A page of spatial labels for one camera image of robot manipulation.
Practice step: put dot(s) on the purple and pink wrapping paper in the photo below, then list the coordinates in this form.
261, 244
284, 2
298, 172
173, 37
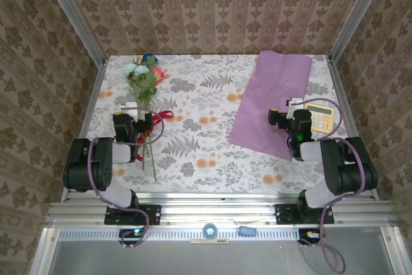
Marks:
277, 88

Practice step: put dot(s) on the aluminium frame post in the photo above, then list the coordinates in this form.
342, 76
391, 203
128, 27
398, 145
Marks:
71, 14
357, 14

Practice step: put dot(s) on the red ribbon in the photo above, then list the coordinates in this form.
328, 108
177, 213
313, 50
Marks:
164, 115

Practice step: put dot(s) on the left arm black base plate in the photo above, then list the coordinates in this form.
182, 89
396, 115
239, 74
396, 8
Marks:
151, 215

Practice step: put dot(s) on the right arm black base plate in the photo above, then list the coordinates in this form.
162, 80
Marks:
284, 214

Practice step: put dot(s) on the aluminium mounting rail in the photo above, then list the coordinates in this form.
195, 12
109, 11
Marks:
209, 207

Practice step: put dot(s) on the black controller board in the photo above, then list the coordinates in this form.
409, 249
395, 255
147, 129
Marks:
310, 234
132, 233

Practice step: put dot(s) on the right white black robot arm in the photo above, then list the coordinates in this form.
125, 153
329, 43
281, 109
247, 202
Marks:
347, 165

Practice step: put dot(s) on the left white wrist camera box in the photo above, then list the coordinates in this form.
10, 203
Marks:
129, 106

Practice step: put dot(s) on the floral patterned tablecloth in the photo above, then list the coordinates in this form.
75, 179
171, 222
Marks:
206, 146

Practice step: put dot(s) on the beige label strip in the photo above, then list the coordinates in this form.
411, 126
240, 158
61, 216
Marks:
209, 241

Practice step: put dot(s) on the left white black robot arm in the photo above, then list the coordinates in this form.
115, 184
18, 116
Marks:
96, 165

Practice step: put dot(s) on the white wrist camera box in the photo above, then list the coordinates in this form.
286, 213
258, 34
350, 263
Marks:
129, 106
295, 102

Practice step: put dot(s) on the red pink fake flower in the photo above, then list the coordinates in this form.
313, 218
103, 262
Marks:
158, 75

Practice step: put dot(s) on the small blue oval object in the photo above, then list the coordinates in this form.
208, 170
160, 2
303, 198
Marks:
247, 231

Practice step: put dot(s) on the round blue white button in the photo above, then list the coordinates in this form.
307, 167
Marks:
210, 231

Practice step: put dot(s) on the yellow calculator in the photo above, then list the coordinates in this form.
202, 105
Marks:
322, 120

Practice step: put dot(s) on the grey metal panel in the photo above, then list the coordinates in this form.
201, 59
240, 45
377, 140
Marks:
206, 259

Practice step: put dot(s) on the aluminium table side rail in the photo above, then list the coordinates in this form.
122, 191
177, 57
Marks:
346, 107
90, 114

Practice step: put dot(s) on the light blue fake flower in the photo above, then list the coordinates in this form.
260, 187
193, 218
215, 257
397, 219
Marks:
136, 69

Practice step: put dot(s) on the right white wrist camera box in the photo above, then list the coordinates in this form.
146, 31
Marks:
295, 102

